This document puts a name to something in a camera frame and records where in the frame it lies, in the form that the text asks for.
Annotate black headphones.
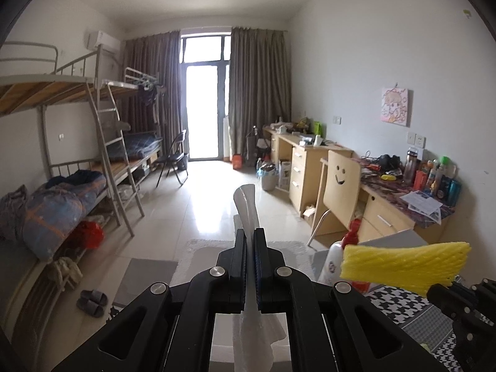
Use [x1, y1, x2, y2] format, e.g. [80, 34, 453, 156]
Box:
[378, 154, 402, 171]

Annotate grey crumpled cloth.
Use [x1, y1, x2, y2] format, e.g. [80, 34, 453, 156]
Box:
[0, 185, 29, 241]

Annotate wooden chair with smiley face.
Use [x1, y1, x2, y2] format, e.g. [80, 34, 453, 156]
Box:
[308, 149, 363, 247]

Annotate dark hanging clothes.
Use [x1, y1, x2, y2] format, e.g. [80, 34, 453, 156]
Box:
[137, 83, 160, 106]

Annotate blue orange quilt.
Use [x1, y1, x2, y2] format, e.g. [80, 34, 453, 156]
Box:
[23, 170, 108, 261]

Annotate dark blue mattress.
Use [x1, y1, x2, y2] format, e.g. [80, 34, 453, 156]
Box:
[108, 132, 163, 162]

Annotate black folding chair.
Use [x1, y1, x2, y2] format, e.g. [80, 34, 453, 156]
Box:
[156, 130, 190, 187]

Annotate green-capped bottle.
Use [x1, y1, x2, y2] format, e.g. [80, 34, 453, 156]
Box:
[437, 156, 452, 181]

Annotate yellow foam net sleeve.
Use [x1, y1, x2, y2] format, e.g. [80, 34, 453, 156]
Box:
[339, 241, 471, 293]

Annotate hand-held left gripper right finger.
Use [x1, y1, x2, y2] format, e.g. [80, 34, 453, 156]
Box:
[254, 228, 450, 372]

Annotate dark water bottle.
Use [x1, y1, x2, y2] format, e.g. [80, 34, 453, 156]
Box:
[403, 148, 421, 185]

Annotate pink wall picture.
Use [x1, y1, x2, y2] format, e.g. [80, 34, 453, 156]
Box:
[380, 86, 412, 128]

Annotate printed papers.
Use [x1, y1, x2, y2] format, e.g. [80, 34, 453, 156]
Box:
[399, 190, 445, 226]

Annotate houndstooth table cloth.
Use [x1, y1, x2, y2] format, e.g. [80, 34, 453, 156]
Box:
[314, 228, 496, 372]

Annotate wooden desk with patterned cloth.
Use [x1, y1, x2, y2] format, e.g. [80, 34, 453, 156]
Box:
[358, 157, 455, 243]

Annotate white tissue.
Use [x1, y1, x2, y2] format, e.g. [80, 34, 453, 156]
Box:
[233, 184, 287, 372]

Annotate beige cloth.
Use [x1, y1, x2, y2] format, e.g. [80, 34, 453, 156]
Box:
[48, 258, 83, 292]

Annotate white bucket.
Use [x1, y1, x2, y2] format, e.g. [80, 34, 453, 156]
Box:
[260, 170, 278, 191]

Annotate glass balcony door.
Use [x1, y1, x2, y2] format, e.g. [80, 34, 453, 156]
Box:
[180, 35, 233, 160]

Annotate white air conditioner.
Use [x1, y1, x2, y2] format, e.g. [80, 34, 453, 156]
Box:
[86, 30, 121, 53]

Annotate white spray bottle red nozzle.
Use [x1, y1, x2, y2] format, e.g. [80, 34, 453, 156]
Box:
[318, 219, 363, 292]

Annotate wooden desk with drawers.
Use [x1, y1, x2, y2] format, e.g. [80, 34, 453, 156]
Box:
[263, 124, 354, 216]

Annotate brown curtain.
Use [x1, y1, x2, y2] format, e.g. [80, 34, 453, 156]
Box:
[228, 26, 293, 160]
[124, 30, 183, 159]

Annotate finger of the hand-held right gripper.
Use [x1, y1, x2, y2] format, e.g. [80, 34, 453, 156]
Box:
[470, 277, 496, 311]
[425, 283, 471, 320]

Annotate metal bed ladder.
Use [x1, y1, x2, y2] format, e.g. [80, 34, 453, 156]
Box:
[87, 81, 145, 238]

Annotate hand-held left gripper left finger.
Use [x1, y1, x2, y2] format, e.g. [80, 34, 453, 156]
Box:
[52, 228, 249, 372]

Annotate white carton box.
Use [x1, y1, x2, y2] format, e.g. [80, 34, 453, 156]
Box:
[278, 160, 292, 192]

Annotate grey slipper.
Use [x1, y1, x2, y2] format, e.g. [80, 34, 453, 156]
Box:
[76, 298, 105, 317]
[79, 290, 109, 308]

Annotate red plastic bag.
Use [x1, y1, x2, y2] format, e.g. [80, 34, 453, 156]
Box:
[72, 220, 106, 251]

